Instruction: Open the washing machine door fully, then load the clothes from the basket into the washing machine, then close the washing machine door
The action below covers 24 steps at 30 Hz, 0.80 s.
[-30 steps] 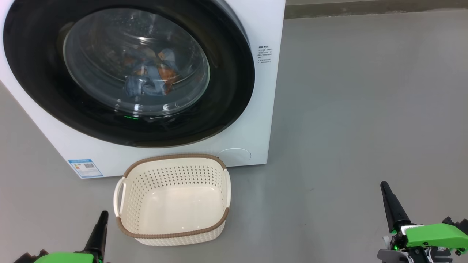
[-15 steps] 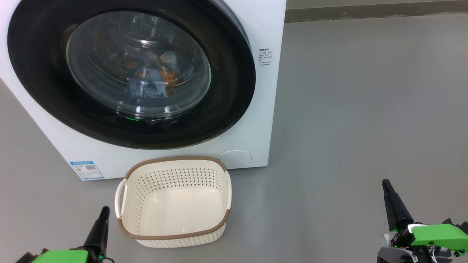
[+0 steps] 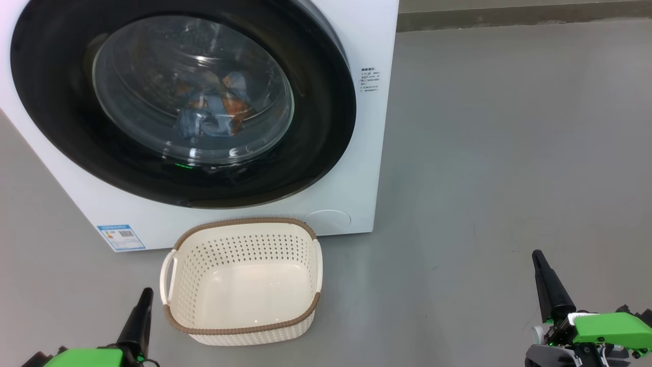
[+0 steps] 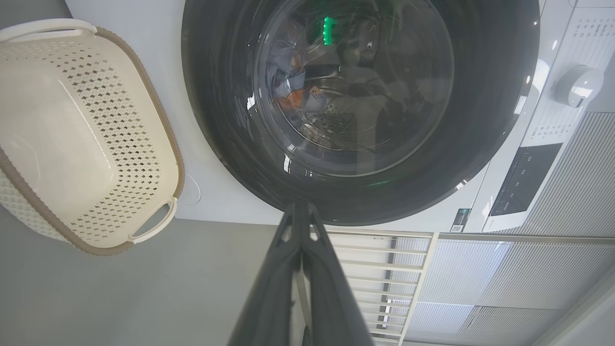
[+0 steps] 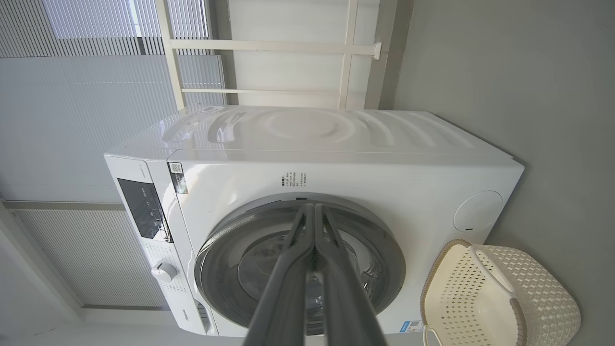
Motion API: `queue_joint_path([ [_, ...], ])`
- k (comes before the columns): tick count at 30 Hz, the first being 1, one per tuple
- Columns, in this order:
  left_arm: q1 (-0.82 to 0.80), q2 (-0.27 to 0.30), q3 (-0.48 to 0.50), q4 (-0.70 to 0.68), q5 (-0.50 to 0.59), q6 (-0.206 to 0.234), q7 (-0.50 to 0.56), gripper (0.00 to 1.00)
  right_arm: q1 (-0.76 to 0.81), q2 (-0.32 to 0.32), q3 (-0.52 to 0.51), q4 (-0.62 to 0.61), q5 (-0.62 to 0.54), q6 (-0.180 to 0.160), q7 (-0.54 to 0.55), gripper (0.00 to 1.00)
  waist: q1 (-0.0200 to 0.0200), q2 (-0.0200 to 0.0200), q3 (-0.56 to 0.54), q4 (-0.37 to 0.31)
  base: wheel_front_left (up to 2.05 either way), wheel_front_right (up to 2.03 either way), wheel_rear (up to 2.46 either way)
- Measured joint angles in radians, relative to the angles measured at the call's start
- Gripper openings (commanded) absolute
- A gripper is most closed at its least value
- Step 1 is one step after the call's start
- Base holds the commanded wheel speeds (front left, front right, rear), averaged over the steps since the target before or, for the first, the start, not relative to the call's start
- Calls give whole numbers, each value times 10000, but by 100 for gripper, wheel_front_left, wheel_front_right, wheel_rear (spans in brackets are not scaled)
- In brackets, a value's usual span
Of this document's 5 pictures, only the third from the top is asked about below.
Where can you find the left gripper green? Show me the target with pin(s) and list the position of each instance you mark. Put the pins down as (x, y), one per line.
(84, 359)

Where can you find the round white filter cover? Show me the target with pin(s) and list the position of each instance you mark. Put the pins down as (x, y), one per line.
(328, 221)

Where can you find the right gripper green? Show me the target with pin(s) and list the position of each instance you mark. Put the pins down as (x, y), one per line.
(606, 331)

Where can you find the blue garment with orange print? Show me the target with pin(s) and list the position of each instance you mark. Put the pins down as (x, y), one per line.
(234, 99)

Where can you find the blue energy label sticker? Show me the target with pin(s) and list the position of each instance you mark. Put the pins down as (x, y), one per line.
(121, 238)

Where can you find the clothes inside washer drum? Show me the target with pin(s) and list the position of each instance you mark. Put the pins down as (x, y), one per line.
(147, 66)

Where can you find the white front-load washing machine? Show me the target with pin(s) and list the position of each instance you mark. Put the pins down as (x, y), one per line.
(367, 153)

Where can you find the cream perforated laundry basket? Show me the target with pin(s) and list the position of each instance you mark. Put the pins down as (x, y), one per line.
(244, 244)

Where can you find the small printed text label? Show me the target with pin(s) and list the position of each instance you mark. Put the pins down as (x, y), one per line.
(370, 80)

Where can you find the black round washing machine door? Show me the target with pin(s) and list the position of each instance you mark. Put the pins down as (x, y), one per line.
(56, 102)

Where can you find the blue garment with white lining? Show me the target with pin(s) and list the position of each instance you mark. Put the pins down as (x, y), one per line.
(201, 125)

